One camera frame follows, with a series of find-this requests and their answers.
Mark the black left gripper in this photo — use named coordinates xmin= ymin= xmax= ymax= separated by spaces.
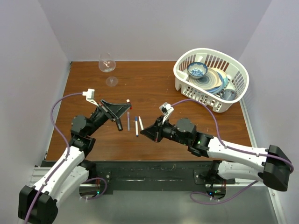
xmin=86 ymin=99 xmax=131 ymax=136

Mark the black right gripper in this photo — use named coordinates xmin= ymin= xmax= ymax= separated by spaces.
xmin=141 ymin=115 xmax=189 ymax=146

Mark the purple highlighter pen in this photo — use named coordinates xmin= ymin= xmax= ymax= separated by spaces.
xmin=127 ymin=112 xmax=130 ymax=131

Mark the white red marker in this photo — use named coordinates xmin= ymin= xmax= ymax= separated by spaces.
xmin=138 ymin=116 xmax=144 ymax=130

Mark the green highlighter with black body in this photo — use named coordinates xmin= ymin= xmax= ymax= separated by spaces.
xmin=115 ymin=119 xmax=123 ymax=131

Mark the white blue acrylic marker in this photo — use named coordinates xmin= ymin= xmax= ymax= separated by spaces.
xmin=135 ymin=116 xmax=139 ymax=137

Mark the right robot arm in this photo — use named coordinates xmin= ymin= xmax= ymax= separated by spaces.
xmin=140 ymin=116 xmax=293 ymax=191

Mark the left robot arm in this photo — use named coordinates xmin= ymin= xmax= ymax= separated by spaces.
xmin=18 ymin=98 xmax=132 ymax=224

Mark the clear wine glass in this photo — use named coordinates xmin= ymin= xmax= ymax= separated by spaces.
xmin=98 ymin=53 xmax=118 ymax=87

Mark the blue white patterned bowl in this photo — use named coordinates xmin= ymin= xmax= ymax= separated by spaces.
xmin=187 ymin=62 xmax=208 ymax=79

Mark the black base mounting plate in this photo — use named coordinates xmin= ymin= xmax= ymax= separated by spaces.
xmin=79 ymin=170 xmax=227 ymax=199

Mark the striped beige plate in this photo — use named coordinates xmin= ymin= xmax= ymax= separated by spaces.
xmin=189 ymin=68 xmax=222 ymax=90

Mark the grey patterned mug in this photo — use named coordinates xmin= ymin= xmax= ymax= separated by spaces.
xmin=219 ymin=89 xmax=236 ymax=101

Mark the blue rimmed plate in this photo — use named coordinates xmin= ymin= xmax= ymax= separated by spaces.
xmin=205 ymin=70 xmax=229 ymax=94

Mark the white plastic dish basket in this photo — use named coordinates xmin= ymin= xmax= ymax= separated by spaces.
xmin=173 ymin=48 xmax=249 ymax=113

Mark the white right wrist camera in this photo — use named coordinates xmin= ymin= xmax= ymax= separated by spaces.
xmin=159 ymin=102 xmax=174 ymax=124

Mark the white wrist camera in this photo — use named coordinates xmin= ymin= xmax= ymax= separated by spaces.
xmin=82 ymin=89 xmax=99 ymax=106
xmin=159 ymin=102 xmax=174 ymax=124

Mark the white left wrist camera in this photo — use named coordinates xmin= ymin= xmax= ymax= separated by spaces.
xmin=82 ymin=89 xmax=99 ymax=106

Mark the black table edge rail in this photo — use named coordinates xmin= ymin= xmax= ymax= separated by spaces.
xmin=35 ymin=160 xmax=236 ymax=187

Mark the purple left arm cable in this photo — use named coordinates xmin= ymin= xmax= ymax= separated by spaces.
xmin=23 ymin=92 xmax=108 ymax=224

